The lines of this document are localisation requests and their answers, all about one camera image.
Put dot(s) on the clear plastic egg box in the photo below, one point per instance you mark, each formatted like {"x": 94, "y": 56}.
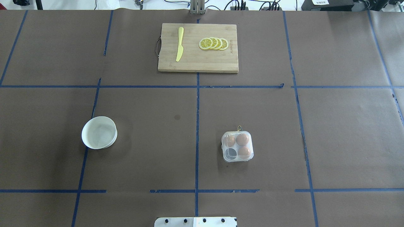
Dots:
{"x": 231, "y": 154}

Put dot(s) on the brown egg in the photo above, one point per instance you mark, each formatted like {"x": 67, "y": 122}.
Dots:
{"x": 230, "y": 140}
{"x": 242, "y": 139}
{"x": 244, "y": 153}

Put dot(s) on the brown egg in box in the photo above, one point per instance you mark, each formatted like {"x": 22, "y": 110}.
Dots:
{"x": 242, "y": 139}
{"x": 230, "y": 140}

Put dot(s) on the black box on table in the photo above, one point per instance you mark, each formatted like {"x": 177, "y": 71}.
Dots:
{"x": 335, "y": 5}

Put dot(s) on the wooden cutting board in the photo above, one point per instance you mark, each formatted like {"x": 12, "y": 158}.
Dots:
{"x": 195, "y": 59}

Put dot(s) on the lemon slice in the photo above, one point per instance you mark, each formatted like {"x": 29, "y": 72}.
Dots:
{"x": 214, "y": 42}
{"x": 205, "y": 44}
{"x": 224, "y": 44}
{"x": 219, "y": 44}

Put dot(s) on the yellow plastic knife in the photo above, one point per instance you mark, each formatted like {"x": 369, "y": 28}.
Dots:
{"x": 180, "y": 47}

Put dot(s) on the white bowl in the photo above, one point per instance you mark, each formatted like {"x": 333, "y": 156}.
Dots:
{"x": 99, "y": 132}

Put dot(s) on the aluminium frame post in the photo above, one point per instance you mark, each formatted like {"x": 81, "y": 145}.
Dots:
{"x": 197, "y": 7}

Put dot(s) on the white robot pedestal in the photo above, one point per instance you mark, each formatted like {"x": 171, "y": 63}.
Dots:
{"x": 196, "y": 222}

